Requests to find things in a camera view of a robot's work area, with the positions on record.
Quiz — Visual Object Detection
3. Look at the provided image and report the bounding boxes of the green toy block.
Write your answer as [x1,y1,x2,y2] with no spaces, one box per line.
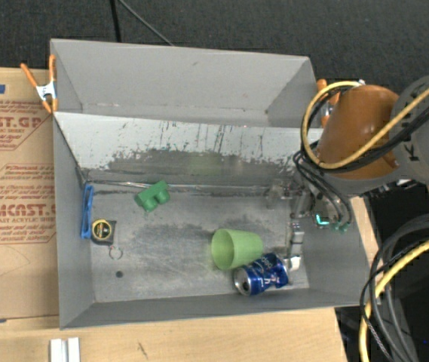
[133,179,170,213]

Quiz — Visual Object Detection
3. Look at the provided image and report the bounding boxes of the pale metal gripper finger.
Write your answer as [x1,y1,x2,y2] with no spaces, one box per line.
[284,221,306,272]
[267,181,293,211]

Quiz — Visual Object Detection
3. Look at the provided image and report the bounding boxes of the black and yellow tape measure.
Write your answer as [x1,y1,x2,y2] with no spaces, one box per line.
[90,219,118,245]

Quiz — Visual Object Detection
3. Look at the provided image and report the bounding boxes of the blue drink can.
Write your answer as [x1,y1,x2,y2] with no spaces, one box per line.
[232,253,290,297]

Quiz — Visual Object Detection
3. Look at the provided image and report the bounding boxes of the brown cardboard board red print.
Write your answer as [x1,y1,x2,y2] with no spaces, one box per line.
[0,65,61,326]

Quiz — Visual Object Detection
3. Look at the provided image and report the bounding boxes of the blue sunglasses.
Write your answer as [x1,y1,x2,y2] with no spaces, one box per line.
[80,185,95,240]

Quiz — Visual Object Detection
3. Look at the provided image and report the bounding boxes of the grey metal bin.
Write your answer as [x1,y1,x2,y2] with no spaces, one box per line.
[49,38,372,330]

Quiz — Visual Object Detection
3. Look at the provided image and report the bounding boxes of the light green plastic cup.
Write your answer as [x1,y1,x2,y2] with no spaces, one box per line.
[210,228,264,272]

